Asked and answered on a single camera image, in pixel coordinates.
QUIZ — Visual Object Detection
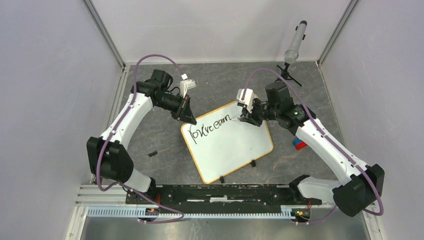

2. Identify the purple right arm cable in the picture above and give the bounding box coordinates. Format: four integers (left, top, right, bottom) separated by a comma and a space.
243, 68, 385, 226

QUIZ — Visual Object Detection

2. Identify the grey whiteboard wire stand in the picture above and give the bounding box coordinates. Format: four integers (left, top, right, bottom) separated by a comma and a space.
218, 159, 257, 184

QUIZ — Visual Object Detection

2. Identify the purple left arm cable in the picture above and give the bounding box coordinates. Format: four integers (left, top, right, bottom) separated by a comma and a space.
96, 53, 185, 225

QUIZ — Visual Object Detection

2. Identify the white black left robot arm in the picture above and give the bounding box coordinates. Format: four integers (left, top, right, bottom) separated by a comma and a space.
86, 69, 197, 204

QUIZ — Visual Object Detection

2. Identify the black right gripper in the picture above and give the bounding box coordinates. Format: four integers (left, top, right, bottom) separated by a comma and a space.
240, 98, 280, 127

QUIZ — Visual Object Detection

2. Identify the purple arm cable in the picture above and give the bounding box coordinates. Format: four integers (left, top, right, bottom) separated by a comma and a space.
243, 68, 385, 226
96, 53, 185, 225

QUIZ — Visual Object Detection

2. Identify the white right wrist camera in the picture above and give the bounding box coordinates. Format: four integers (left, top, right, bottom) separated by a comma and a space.
236, 88, 255, 113

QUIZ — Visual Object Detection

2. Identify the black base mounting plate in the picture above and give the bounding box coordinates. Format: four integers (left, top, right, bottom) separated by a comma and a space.
145, 184, 322, 215

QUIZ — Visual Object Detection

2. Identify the white whiteboard with yellow frame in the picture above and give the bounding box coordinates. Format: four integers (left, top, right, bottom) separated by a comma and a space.
180, 101, 274, 184

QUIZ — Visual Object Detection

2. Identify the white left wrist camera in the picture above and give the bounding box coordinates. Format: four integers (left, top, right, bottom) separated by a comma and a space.
179, 73, 197, 97

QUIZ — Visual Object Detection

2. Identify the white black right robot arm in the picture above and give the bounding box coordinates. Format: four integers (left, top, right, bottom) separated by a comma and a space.
236, 80, 385, 217

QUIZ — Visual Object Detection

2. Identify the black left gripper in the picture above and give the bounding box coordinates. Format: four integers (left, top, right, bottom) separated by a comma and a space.
155, 92, 197, 126

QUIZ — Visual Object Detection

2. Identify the white toothed cable rail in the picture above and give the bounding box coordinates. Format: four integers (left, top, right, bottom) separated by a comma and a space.
86, 206, 295, 220

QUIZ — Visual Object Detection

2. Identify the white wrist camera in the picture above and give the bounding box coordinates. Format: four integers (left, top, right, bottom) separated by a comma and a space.
236, 88, 255, 113
179, 73, 197, 97

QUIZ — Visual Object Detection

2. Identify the black microphone tripod stand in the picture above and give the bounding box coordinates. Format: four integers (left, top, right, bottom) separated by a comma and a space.
276, 62, 303, 87

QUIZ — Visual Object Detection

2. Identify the silver microphone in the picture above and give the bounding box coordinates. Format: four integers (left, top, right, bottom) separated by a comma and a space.
284, 20, 308, 64

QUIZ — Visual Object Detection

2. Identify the black marker cap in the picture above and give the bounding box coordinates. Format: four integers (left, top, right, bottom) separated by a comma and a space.
148, 151, 158, 157

